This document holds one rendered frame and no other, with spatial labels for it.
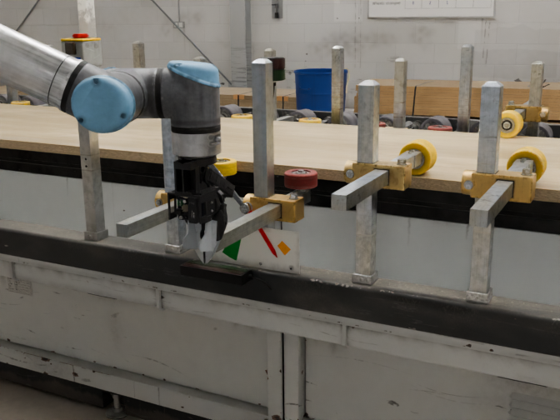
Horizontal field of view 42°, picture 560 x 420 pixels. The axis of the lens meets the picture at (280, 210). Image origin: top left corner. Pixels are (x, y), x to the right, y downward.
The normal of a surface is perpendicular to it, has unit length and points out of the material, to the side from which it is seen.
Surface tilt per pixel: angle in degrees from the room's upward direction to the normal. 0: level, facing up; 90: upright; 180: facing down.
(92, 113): 92
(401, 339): 90
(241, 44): 90
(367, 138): 90
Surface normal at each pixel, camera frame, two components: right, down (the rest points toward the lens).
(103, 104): 0.04, 0.29
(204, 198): 0.89, 0.11
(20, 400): -0.01, -0.97
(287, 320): -0.45, 0.24
